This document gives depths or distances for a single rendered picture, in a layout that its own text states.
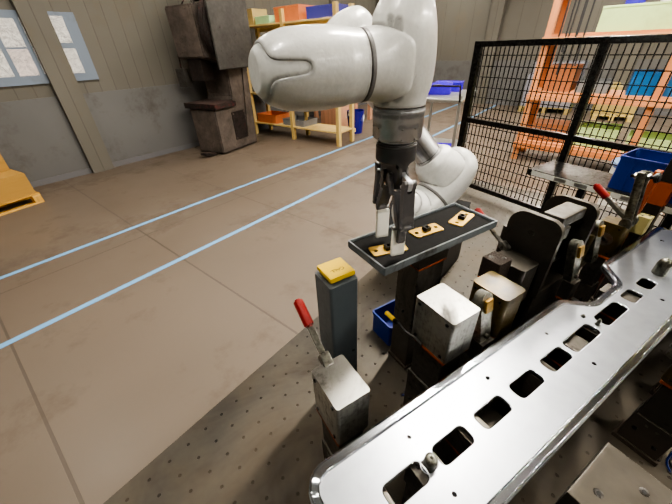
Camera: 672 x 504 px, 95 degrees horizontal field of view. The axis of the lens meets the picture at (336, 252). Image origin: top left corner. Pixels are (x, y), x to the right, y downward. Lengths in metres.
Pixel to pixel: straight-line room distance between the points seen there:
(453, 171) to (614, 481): 0.93
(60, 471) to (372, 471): 1.71
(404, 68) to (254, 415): 0.89
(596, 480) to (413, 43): 0.67
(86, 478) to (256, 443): 1.17
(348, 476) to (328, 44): 0.62
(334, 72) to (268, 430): 0.85
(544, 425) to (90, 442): 1.92
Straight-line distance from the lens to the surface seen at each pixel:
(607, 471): 0.67
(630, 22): 5.47
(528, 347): 0.80
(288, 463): 0.93
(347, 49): 0.50
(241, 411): 1.02
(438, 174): 1.23
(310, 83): 0.48
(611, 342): 0.91
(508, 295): 0.79
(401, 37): 0.54
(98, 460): 2.03
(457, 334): 0.66
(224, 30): 5.98
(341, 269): 0.65
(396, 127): 0.57
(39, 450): 2.24
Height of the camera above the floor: 1.55
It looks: 33 degrees down
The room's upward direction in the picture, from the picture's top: 2 degrees counter-clockwise
